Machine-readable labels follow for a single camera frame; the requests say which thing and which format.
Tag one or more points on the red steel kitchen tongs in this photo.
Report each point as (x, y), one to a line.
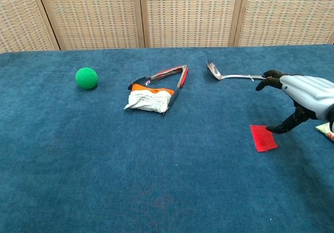
(183, 78)

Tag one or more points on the blue carpet table cover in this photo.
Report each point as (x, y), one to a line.
(130, 165)

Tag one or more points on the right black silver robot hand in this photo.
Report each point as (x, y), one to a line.
(310, 94)

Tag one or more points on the white orange snack packet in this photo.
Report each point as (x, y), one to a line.
(147, 101)

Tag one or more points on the green foam ball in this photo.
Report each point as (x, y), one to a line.
(86, 78)

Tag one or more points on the red square piece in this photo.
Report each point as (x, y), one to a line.
(262, 140)

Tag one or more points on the woven rattan screen panel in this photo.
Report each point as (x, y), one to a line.
(287, 13)
(21, 16)
(190, 13)
(91, 13)

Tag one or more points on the green yellow snack bag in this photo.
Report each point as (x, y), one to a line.
(326, 132)

